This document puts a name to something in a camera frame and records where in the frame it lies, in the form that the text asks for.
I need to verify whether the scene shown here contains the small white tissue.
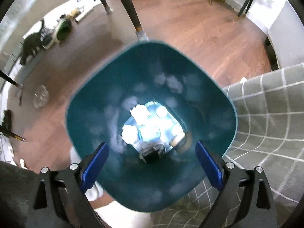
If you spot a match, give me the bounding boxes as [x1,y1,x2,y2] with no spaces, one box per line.
[122,125,138,144]

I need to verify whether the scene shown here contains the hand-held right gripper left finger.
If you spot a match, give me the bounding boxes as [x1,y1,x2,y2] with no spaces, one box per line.
[28,142,110,228]

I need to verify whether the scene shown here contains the black gold-tipped furniture leg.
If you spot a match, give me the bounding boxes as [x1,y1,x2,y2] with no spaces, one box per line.
[0,70,24,88]
[0,126,26,142]

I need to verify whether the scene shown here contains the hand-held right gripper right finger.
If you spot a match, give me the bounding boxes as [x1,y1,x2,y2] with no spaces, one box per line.
[195,141,277,228]

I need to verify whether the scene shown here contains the black container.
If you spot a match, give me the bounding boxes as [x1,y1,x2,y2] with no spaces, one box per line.
[139,145,165,164]

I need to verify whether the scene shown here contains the person's dark trouser leg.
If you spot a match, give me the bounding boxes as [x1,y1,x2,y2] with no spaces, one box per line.
[0,161,43,228]

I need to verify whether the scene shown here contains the round table with plaid cloth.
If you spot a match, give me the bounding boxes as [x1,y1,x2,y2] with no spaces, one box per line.
[152,63,304,228]

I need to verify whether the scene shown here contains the dining table with cream cloth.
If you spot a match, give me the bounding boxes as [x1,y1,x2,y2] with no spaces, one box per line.
[89,0,171,41]

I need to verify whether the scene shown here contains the teal plastic bin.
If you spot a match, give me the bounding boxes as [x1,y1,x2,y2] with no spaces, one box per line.
[65,40,238,213]

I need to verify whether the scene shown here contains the grey chair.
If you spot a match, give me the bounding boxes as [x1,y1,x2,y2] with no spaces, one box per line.
[209,0,262,21]

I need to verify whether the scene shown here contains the green slippers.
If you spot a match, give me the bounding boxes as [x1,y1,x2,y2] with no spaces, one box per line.
[52,17,73,44]

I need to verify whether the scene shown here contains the grey armchair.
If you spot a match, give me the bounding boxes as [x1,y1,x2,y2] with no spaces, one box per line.
[246,0,304,70]

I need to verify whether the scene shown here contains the grey cat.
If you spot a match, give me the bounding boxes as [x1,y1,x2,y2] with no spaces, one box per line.
[19,19,45,65]

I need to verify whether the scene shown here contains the blue and white packet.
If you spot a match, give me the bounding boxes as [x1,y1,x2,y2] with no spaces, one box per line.
[133,121,162,148]

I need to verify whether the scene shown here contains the large white tissue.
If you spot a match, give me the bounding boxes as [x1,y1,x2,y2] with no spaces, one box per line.
[130,104,148,125]

